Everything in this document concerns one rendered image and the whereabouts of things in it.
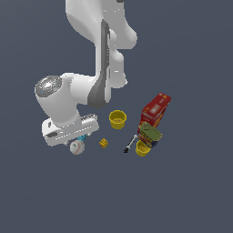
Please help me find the red cracker box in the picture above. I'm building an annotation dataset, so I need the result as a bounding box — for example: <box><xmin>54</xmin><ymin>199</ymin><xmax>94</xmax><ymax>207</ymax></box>
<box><xmin>137</xmin><ymin>92</ymin><xmax>172</xmax><ymax>135</ymax></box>

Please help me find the small yellow cup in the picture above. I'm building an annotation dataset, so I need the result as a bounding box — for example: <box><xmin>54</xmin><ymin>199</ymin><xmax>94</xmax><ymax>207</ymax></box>
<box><xmin>135</xmin><ymin>139</ymin><xmax>152</xmax><ymax>157</ymax></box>

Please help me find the small yellow block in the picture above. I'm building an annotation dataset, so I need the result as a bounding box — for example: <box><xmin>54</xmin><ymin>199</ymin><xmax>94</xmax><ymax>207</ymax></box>
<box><xmin>98</xmin><ymin>137</ymin><xmax>109</xmax><ymax>149</ymax></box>

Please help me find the large yellow cup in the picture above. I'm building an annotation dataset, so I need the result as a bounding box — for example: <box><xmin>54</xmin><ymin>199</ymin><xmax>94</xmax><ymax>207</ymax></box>
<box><xmin>108</xmin><ymin>109</ymin><xmax>128</xmax><ymax>130</ymax></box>

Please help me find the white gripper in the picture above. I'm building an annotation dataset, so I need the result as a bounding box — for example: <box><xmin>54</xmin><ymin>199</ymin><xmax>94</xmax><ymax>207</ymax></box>
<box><xmin>41</xmin><ymin>113</ymin><xmax>100</xmax><ymax>147</ymax></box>

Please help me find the black and grey marker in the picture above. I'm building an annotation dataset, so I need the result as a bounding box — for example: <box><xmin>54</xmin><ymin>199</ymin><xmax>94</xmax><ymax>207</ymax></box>
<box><xmin>123</xmin><ymin>134</ymin><xmax>139</xmax><ymax>154</ymax></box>

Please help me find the white baseball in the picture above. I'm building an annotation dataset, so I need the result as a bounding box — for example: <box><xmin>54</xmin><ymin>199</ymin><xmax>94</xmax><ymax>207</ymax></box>
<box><xmin>69</xmin><ymin>140</ymin><xmax>86</xmax><ymax>156</ymax></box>

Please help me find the blue potted meat can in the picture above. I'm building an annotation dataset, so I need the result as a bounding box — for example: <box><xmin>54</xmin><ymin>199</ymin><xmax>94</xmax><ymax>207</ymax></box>
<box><xmin>137</xmin><ymin>121</ymin><xmax>163</xmax><ymax>148</ymax></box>

